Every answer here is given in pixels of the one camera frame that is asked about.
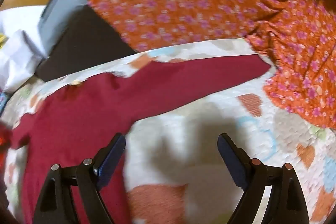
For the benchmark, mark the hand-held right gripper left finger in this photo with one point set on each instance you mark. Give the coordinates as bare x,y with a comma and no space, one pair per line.
113,157

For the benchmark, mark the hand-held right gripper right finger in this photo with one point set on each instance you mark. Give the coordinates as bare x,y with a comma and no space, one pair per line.
231,158

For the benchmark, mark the maroon garment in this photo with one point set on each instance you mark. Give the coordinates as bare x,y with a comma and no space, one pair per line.
78,113

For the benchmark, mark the quilted heart-pattern blanket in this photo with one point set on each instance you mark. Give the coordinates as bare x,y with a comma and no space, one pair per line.
288,134

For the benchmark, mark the red cloth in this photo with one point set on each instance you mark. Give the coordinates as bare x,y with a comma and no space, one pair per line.
4,136

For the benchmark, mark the dark brown cloth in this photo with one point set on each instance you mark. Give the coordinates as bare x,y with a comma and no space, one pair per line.
86,43

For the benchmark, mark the white cloth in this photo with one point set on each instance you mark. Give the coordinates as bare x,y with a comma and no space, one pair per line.
18,56

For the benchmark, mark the grey pillow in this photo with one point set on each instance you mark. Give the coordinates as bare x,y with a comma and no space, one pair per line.
60,11

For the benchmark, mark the orange floral cloth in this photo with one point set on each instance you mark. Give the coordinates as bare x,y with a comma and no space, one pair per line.
183,3

